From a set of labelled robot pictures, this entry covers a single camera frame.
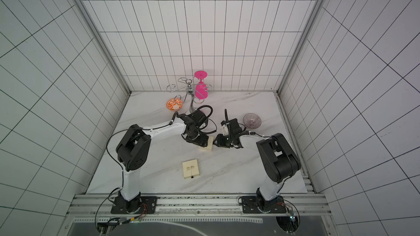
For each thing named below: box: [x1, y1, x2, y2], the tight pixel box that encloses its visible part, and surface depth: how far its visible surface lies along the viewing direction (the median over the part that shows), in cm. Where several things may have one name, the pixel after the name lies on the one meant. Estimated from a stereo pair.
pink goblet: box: [194, 69, 209, 100], surface depth 92 cm
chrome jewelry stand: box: [166, 77, 213, 114], surface depth 85 cm
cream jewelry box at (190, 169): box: [182, 158, 200, 180], surface depth 82 cm
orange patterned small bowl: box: [166, 97, 184, 112], surface depth 112 cm
